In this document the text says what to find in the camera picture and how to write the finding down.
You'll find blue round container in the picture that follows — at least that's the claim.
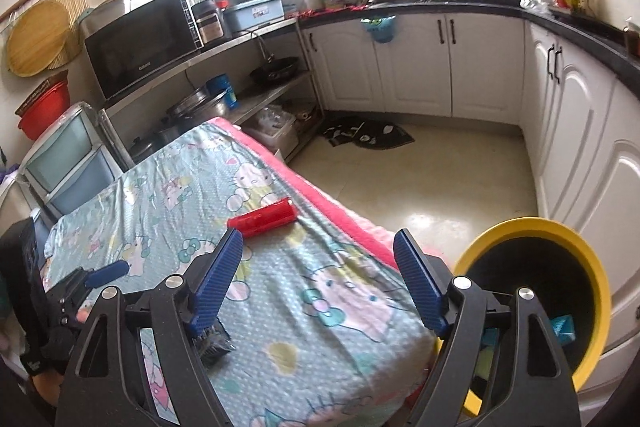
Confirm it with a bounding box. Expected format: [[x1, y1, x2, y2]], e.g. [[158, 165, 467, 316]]
[[205, 74, 236, 108]]

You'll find blue hanging bin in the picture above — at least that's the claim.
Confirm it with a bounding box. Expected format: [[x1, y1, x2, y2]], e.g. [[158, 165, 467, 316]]
[[359, 14, 399, 44]]

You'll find blue dish box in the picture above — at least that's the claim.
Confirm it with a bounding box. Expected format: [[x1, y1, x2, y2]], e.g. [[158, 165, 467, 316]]
[[221, 0, 285, 34]]

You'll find steel pot with lid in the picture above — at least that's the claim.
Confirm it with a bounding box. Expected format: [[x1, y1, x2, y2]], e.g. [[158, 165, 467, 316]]
[[166, 86, 232, 121]]

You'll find dark green wrapper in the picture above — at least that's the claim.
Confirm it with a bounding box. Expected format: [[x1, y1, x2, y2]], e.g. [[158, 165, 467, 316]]
[[196, 324, 237, 365]]

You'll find black wok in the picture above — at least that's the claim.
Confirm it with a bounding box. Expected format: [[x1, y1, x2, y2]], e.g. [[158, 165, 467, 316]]
[[248, 56, 300, 86]]

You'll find brown glass jar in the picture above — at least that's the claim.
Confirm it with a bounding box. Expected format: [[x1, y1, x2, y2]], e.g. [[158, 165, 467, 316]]
[[622, 20, 640, 54]]

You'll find cartoon printed blanket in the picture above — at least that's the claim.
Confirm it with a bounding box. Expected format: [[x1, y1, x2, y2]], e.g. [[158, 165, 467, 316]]
[[42, 121, 442, 427]]

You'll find red snack packet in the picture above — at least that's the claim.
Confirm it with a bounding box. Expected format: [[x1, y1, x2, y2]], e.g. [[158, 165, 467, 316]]
[[227, 196, 297, 237]]

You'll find steel shelf rack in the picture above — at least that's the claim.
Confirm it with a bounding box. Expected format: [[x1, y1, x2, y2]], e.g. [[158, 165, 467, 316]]
[[96, 16, 327, 168]]

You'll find plastic drawer cabinet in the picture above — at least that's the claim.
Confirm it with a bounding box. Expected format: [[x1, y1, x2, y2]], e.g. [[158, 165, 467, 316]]
[[17, 101, 137, 229]]

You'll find blender with dark base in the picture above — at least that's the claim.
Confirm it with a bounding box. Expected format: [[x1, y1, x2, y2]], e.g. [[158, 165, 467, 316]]
[[178, 0, 224, 46]]

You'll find white plastic tub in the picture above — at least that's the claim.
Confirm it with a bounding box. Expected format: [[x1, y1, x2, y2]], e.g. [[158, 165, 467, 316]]
[[244, 106, 297, 148]]

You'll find black microwave oven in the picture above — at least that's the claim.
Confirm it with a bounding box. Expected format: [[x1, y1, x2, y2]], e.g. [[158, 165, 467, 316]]
[[82, 0, 204, 104]]

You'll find blue fuzzy sock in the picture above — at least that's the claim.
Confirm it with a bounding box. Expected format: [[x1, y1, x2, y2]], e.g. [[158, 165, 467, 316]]
[[550, 314, 577, 347]]

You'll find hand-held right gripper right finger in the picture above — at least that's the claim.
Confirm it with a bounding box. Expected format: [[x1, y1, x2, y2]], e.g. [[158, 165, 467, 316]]
[[392, 229, 583, 427]]

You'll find red plastic basin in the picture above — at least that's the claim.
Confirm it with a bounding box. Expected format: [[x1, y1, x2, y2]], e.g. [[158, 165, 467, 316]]
[[17, 80, 72, 141]]

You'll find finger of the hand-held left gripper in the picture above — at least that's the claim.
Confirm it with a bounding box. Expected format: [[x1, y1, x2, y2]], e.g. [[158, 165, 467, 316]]
[[49, 259, 132, 309]]

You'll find yellow rimmed waste bin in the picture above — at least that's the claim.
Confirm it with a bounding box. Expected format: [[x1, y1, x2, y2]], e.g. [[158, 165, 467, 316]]
[[449, 216, 614, 419]]

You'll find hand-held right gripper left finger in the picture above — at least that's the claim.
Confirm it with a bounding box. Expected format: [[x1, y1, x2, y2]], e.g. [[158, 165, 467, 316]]
[[59, 227, 246, 427]]

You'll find small steel pot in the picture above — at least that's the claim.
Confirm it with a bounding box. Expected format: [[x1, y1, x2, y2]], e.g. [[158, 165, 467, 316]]
[[127, 134, 164, 164]]

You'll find black floor mat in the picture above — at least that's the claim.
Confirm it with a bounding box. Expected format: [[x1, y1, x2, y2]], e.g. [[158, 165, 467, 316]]
[[319, 116, 417, 151]]

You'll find round bamboo tray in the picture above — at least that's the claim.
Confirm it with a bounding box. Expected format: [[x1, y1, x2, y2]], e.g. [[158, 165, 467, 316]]
[[5, 0, 84, 78]]

